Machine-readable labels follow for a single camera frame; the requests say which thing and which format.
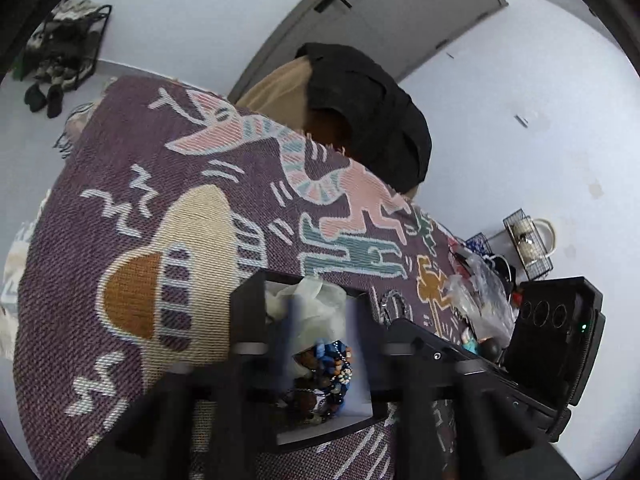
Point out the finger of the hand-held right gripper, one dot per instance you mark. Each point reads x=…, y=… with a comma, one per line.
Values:
x=425, y=340

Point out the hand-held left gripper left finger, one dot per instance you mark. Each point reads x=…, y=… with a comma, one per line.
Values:
x=240, y=400

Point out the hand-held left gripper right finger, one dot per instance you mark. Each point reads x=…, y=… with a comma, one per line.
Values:
x=425, y=420

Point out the black jewelry box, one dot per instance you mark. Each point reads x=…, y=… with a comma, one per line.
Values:
x=325, y=435

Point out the black-haired toy figurine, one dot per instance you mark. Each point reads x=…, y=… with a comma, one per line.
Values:
x=487, y=347

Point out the clear plastic bag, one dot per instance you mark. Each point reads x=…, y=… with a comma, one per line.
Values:
x=480, y=290

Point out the white headphones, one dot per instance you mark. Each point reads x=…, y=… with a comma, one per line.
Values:
x=550, y=230

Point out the black jacket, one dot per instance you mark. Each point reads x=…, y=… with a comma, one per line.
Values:
x=380, y=125

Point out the purple printed blanket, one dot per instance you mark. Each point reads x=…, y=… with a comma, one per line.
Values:
x=150, y=185

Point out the tan chair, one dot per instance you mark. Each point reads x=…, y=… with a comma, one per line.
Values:
x=280, y=90

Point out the grey door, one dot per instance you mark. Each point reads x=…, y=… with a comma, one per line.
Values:
x=400, y=10

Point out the black slipper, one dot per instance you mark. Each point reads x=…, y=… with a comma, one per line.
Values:
x=55, y=102
x=35, y=96

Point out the black shoe rack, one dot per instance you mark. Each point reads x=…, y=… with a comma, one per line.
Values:
x=95, y=45

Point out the white wall switch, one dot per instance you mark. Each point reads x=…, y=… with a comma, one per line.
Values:
x=522, y=120

